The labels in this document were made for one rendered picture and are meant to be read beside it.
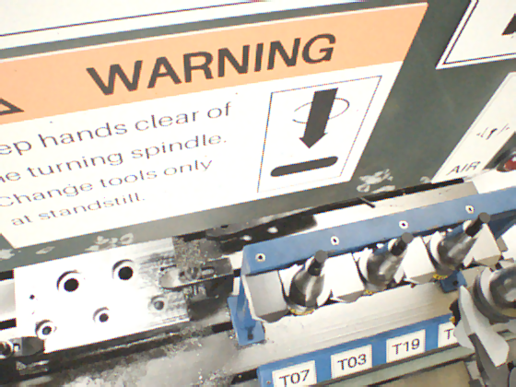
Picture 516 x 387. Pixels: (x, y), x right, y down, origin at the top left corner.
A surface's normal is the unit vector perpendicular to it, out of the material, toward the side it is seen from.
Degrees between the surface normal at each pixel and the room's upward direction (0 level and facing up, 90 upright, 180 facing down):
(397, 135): 90
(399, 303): 0
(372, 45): 90
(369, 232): 0
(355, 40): 90
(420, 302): 0
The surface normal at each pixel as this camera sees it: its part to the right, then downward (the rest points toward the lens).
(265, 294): 0.07, -0.48
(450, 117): 0.26, 0.85
